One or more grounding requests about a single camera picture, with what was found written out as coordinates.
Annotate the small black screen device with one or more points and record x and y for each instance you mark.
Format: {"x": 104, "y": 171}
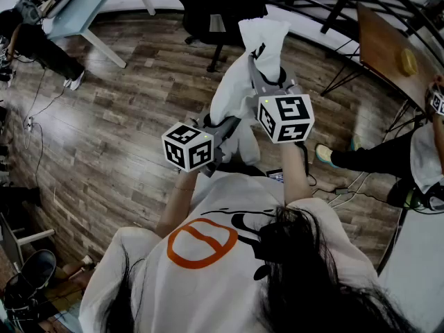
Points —
{"x": 275, "y": 176}

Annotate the black metal railing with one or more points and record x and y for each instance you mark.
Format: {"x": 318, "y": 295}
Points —
{"x": 338, "y": 5}

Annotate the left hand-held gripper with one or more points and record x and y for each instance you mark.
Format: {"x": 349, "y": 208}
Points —
{"x": 187, "y": 147}

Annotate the white clothes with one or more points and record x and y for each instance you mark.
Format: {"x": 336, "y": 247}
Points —
{"x": 236, "y": 82}

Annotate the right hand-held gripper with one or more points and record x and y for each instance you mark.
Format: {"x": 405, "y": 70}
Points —
{"x": 288, "y": 116}

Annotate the person's black trousers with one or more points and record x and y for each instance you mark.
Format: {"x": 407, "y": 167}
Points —
{"x": 243, "y": 169}

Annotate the yellow sponge block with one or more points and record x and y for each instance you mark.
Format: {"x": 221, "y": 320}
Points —
{"x": 409, "y": 61}

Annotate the white power strip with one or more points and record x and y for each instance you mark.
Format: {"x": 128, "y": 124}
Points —
{"x": 30, "y": 123}

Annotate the person's right forearm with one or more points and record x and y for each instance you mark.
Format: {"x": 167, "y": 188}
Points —
{"x": 295, "y": 175}

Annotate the wooden table with hairpin legs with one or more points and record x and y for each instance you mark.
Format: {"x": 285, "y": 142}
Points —
{"x": 385, "y": 40}

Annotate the person's white printed t-shirt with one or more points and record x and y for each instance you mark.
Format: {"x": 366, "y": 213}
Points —
{"x": 208, "y": 290}

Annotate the grey power adapter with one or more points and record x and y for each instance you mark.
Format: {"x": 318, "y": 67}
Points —
{"x": 341, "y": 190}

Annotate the light blue table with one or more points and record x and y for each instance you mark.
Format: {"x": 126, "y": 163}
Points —
{"x": 93, "y": 2}

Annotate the person's left forearm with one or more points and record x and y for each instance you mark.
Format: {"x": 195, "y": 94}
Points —
{"x": 177, "y": 203}

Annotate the white metal frame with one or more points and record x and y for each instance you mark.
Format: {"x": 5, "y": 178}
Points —
{"x": 34, "y": 236}

